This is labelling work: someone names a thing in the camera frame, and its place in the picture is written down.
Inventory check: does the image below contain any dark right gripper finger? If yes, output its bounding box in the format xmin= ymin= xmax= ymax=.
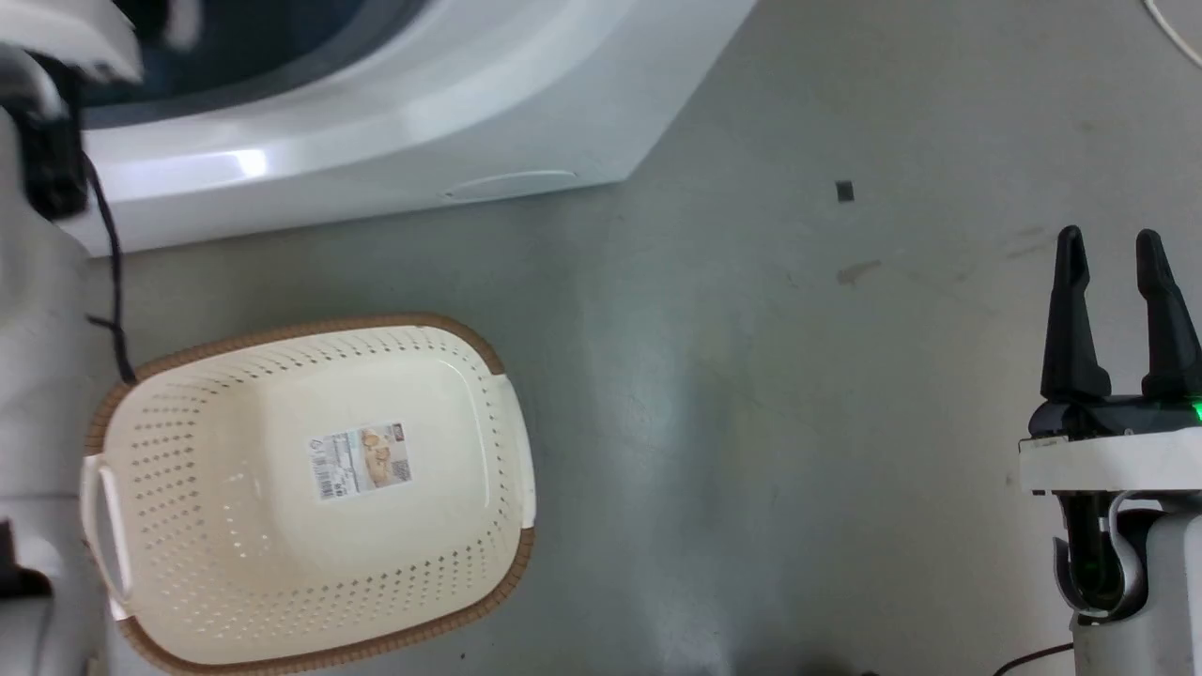
xmin=1133 ymin=228 xmax=1202 ymax=403
xmin=1040 ymin=225 xmax=1113 ymax=407

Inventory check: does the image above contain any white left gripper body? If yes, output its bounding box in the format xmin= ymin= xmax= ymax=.
xmin=0 ymin=0 xmax=144 ymax=84

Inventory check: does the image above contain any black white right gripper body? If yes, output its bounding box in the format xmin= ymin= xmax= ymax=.
xmin=1019 ymin=392 xmax=1202 ymax=499

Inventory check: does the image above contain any white washing machine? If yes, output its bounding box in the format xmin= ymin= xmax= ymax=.
xmin=56 ymin=0 xmax=758 ymax=258

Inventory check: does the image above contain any cream perforated laundry basket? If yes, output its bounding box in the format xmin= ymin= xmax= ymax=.
xmin=79 ymin=314 xmax=538 ymax=676

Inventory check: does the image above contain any printed label sticker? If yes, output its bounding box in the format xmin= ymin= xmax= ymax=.
xmin=306 ymin=422 xmax=415 ymax=501

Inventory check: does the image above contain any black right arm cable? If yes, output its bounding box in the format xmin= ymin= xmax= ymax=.
xmin=994 ymin=642 xmax=1075 ymax=676

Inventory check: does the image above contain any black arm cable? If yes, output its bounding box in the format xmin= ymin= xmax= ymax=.
xmin=994 ymin=642 xmax=1075 ymax=676
xmin=81 ymin=150 xmax=138 ymax=386

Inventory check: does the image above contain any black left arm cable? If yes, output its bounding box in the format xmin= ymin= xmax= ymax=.
xmin=81 ymin=150 xmax=138 ymax=386

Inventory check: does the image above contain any white floor cable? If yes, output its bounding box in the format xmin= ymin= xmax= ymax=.
xmin=1142 ymin=0 xmax=1202 ymax=69

